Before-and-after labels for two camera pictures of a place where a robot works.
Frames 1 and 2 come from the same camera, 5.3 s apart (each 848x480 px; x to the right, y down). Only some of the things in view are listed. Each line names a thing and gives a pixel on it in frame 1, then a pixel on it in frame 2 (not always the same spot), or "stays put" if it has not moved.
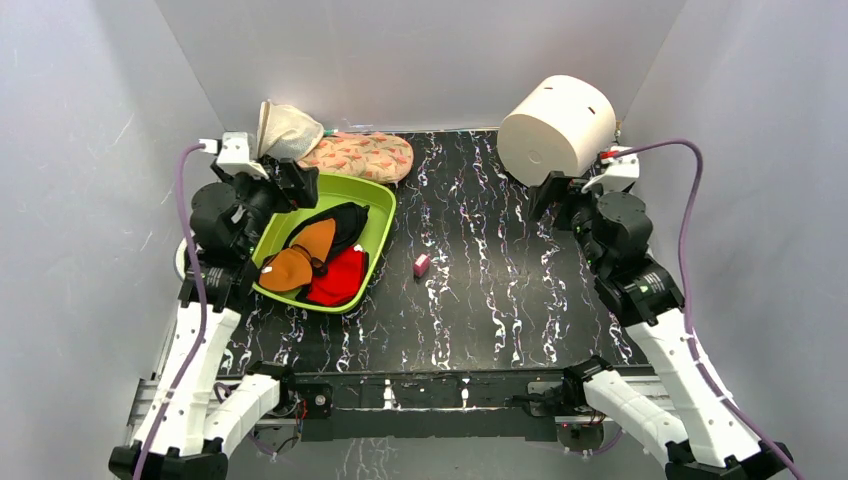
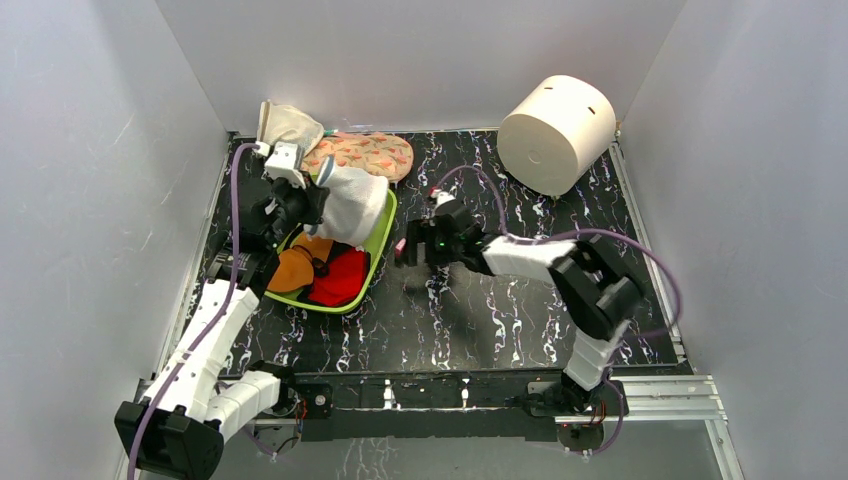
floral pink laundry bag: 373,155 stays put
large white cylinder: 561,124 stays put
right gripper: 553,192 → 416,245
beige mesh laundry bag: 286,132 stays put
